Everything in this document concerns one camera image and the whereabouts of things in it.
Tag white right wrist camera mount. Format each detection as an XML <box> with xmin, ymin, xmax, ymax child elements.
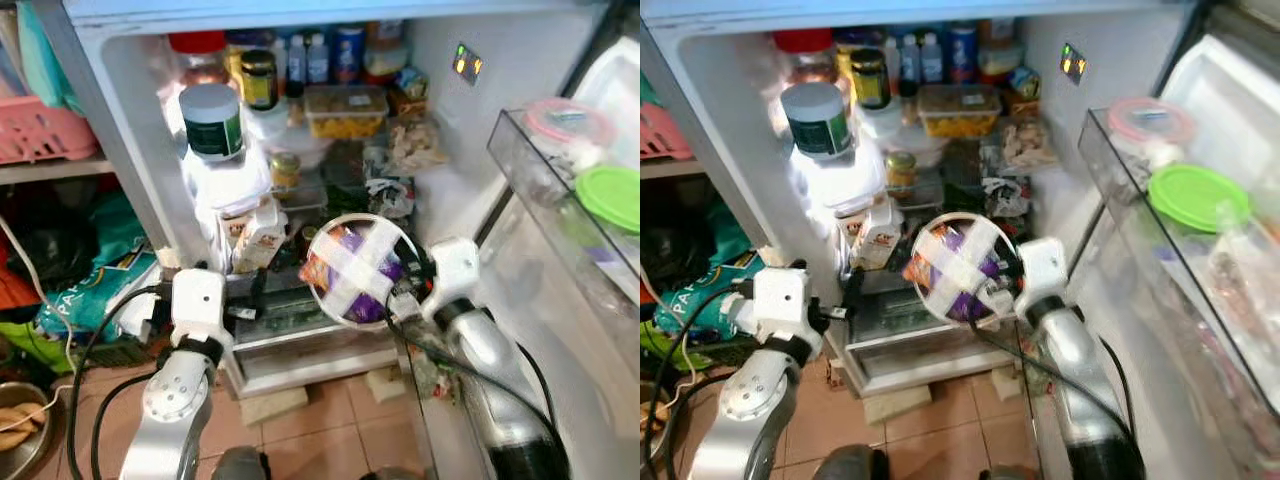
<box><xmin>1015</xmin><ymin>237</ymin><xmax>1069</xmax><ymax>321</ymax></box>
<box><xmin>425</xmin><ymin>237</ymin><xmax>483</xmax><ymax>321</ymax></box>

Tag brown fried food piece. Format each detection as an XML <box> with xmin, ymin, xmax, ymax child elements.
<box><xmin>0</xmin><ymin>400</ymin><xmax>46</xmax><ymax>451</ymax></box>

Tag small blue-green packet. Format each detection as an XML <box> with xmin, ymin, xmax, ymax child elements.
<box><xmin>1005</xmin><ymin>65</ymin><xmax>1041</xmax><ymax>116</ymax></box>
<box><xmin>395</xmin><ymin>65</ymin><xmax>431</xmax><ymax>116</ymax></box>

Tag teal plastic bags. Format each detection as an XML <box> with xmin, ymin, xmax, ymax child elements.
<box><xmin>0</xmin><ymin>0</ymin><xmax>86</xmax><ymax>116</ymax></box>

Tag clear bag of mushrooms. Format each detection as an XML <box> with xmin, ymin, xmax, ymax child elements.
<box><xmin>1000</xmin><ymin>118</ymin><xmax>1059</xmax><ymax>171</ymax></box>
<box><xmin>388</xmin><ymin>118</ymin><xmax>449</xmax><ymax>173</ymax></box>

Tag grey left robot leg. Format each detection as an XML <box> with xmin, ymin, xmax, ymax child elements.
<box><xmin>210</xmin><ymin>447</ymin><xmax>271</xmax><ymax>480</ymax></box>
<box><xmin>812</xmin><ymin>445</ymin><xmax>891</xmax><ymax>480</ymax></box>

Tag teal printed sack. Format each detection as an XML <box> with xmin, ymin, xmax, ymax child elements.
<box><xmin>650</xmin><ymin>230</ymin><xmax>761</xmax><ymax>346</ymax></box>
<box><xmin>35</xmin><ymin>195</ymin><xmax>161</xmax><ymax>341</ymax></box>

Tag clear box of yellow food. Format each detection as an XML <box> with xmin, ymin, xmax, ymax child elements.
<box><xmin>303</xmin><ymin>85</ymin><xmax>391</xmax><ymax>141</ymax></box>
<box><xmin>917</xmin><ymin>83</ymin><xmax>1003</xmax><ymax>139</ymax></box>

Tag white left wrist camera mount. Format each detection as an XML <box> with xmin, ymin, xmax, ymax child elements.
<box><xmin>170</xmin><ymin>268</ymin><xmax>233</xmax><ymax>351</ymax></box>
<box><xmin>750</xmin><ymin>266</ymin><xmax>826</xmax><ymax>351</ymax></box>

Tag pink lid container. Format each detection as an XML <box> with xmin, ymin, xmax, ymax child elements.
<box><xmin>525</xmin><ymin>97</ymin><xmax>619</xmax><ymax>171</ymax></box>
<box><xmin>1107</xmin><ymin>97</ymin><xmax>1198</xmax><ymax>171</ymax></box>

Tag white milk carton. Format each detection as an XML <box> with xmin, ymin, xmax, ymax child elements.
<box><xmin>848</xmin><ymin>200</ymin><xmax>906</xmax><ymax>273</ymax></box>
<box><xmin>230</xmin><ymin>200</ymin><xmax>289</xmax><ymax>276</ymax></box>

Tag white jar green label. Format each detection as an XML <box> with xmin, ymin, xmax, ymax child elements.
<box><xmin>780</xmin><ymin>80</ymin><xmax>854</xmax><ymax>161</ymax></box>
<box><xmin>178</xmin><ymin>83</ymin><xmax>246</xmax><ymax>163</ymax></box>

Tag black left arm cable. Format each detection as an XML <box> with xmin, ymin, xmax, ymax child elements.
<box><xmin>65</xmin><ymin>285</ymin><xmax>176</xmax><ymax>480</ymax></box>
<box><xmin>645</xmin><ymin>285</ymin><xmax>756</xmax><ymax>480</ymax></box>

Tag clear fridge crisper drawer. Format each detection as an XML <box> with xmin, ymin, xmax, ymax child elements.
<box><xmin>850</xmin><ymin>290</ymin><xmax>1021</xmax><ymax>391</ymax></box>
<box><xmin>235</xmin><ymin>290</ymin><xmax>401</xmax><ymax>396</ymax></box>

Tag green lid container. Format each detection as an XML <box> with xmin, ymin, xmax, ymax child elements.
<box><xmin>575</xmin><ymin>163</ymin><xmax>641</xmax><ymax>236</ymax></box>
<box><xmin>1147</xmin><ymin>162</ymin><xmax>1253</xmax><ymax>236</ymax></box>

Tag small jar yellow lid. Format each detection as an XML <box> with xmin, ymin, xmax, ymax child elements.
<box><xmin>885</xmin><ymin>150</ymin><xmax>918</xmax><ymax>193</ymax></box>
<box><xmin>270</xmin><ymin>152</ymin><xmax>303</xmax><ymax>193</ymax></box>

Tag bright green plastic bag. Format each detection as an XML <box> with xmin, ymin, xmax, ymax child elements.
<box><xmin>640</xmin><ymin>320</ymin><xmax>701</xmax><ymax>376</ymax></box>
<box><xmin>0</xmin><ymin>320</ymin><xmax>61</xmax><ymax>376</ymax></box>

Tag clear fridge door shelf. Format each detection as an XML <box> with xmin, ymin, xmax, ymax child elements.
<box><xmin>1078</xmin><ymin>100</ymin><xmax>1280</xmax><ymax>451</ymax></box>
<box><xmin>487</xmin><ymin>100</ymin><xmax>641</xmax><ymax>341</ymax></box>

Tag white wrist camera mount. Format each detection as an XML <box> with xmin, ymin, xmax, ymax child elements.
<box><xmin>1015</xmin><ymin>237</ymin><xmax>1069</xmax><ymax>321</ymax></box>
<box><xmin>425</xmin><ymin>237</ymin><xmax>483</xmax><ymax>321</ymax></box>
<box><xmin>170</xmin><ymin>268</ymin><xmax>233</xmax><ymax>351</ymax></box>
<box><xmin>750</xmin><ymin>266</ymin><xmax>826</xmax><ymax>351</ymax></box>

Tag white refrigerator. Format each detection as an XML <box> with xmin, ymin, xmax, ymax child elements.
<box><xmin>665</xmin><ymin>0</ymin><xmax>1216</xmax><ymax>401</ymax></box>
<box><xmin>35</xmin><ymin>0</ymin><xmax>613</xmax><ymax>401</ymax></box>

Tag pink plastic basket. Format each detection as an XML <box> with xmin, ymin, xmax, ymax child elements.
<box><xmin>0</xmin><ymin>95</ymin><xmax>101</xmax><ymax>166</ymax></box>
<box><xmin>640</xmin><ymin>100</ymin><xmax>696</xmax><ymax>161</ymax></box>

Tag steel bowl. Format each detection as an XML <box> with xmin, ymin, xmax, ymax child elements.
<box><xmin>0</xmin><ymin>380</ymin><xmax>61</xmax><ymax>480</ymax></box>
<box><xmin>640</xmin><ymin>385</ymin><xmax>671</xmax><ymax>443</ymax></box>

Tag black and white printed packet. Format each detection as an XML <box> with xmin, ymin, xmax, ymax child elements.
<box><xmin>365</xmin><ymin>175</ymin><xmax>416</xmax><ymax>221</ymax></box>
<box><xmin>985</xmin><ymin>175</ymin><xmax>1031</xmax><ymax>219</ymax></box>

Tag round clear taped container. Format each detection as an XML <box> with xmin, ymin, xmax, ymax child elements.
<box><xmin>910</xmin><ymin>212</ymin><xmax>1023</xmax><ymax>326</ymax></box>
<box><xmin>305</xmin><ymin>213</ymin><xmax>421</xmax><ymax>329</ymax></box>

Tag dark jar yellow label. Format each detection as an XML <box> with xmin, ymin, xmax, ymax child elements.
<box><xmin>848</xmin><ymin>48</ymin><xmax>891</xmax><ymax>109</ymax></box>
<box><xmin>240</xmin><ymin>48</ymin><xmax>281</xmax><ymax>111</ymax></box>

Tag red lid jar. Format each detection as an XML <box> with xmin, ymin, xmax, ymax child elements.
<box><xmin>165</xmin><ymin>30</ymin><xmax>233</xmax><ymax>91</ymax></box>
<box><xmin>772</xmin><ymin>28</ymin><xmax>839</xmax><ymax>86</ymax></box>

